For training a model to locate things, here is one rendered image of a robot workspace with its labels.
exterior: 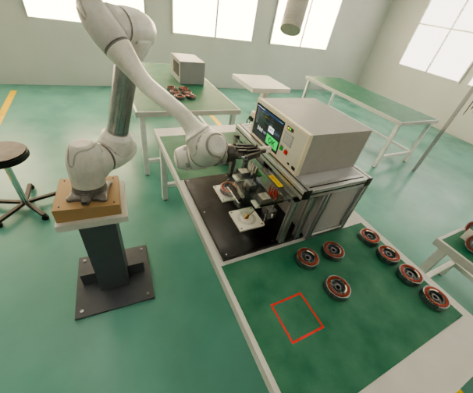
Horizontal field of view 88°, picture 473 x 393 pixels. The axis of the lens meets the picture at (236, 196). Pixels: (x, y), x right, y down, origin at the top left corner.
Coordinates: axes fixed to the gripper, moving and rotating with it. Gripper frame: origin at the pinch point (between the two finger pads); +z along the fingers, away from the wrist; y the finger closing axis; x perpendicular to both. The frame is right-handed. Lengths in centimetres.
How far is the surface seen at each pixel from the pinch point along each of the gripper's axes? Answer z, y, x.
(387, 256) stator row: 56, 52, -40
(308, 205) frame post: 15.2, 23.7, -17.8
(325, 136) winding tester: 18.7, 14.2, 12.3
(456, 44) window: 635, -270, 37
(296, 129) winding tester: 9.7, 6.1, 12.1
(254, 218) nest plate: 0.7, 5.8, -40.1
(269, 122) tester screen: 9.6, -14.1, 6.5
